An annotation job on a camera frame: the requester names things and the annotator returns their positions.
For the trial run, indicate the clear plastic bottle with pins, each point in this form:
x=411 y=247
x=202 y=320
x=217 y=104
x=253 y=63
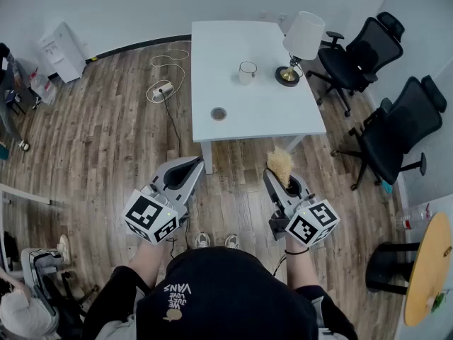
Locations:
x=412 y=218

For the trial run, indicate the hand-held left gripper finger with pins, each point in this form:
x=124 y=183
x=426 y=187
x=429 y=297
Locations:
x=193 y=184
x=163 y=174

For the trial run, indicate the gray black bag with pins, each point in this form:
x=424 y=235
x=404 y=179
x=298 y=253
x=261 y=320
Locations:
x=40 y=267

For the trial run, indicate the clear glass cup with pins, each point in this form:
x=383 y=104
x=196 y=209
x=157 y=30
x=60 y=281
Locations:
x=247 y=74

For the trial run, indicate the white grey sneaker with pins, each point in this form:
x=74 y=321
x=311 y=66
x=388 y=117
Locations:
x=202 y=241
x=231 y=242

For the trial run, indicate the clear water jug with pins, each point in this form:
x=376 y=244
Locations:
x=44 y=89

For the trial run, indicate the black shirt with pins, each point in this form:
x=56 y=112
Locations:
x=113 y=296

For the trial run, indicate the white cloth bundle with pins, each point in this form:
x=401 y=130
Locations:
x=24 y=314

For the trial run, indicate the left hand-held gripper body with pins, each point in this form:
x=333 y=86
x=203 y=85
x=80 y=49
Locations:
x=148 y=214

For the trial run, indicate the white wall socket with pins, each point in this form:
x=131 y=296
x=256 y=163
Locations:
x=264 y=15
x=283 y=17

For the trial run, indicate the tan sponge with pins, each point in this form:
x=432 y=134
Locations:
x=279 y=165

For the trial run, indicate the teal bin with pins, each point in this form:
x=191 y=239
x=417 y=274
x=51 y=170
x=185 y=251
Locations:
x=3 y=152

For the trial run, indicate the black mesh office chair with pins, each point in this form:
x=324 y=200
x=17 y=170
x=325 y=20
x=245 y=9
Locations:
x=400 y=136
x=371 y=53

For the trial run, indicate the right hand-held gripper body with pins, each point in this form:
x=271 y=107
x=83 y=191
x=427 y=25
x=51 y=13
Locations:
x=311 y=223

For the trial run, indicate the person's right forearm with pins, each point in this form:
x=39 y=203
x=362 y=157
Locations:
x=301 y=271

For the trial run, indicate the white shade brass table lamp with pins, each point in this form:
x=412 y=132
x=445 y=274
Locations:
x=304 y=35

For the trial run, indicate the round wooden side table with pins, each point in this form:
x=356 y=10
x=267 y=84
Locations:
x=428 y=271

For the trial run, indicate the black wrist band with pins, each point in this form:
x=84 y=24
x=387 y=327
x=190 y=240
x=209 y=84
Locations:
x=297 y=251

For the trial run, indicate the dark stool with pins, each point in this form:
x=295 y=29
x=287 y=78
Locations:
x=16 y=101

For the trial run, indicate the small green plant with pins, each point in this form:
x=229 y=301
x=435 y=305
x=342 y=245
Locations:
x=438 y=301

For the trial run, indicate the white table leg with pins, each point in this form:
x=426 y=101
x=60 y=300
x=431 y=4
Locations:
x=208 y=158
x=293 y=142

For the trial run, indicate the black round stool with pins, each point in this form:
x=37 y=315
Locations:
x=385 y=267

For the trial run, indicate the person's left forearm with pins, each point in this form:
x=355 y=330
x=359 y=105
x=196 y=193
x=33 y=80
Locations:
x=148 y=264

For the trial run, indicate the white water dispenser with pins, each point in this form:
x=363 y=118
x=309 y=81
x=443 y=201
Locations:
x=65 y=53

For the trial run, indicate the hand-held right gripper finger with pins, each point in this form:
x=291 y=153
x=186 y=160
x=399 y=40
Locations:
x=302 y=189
x=276 y=191

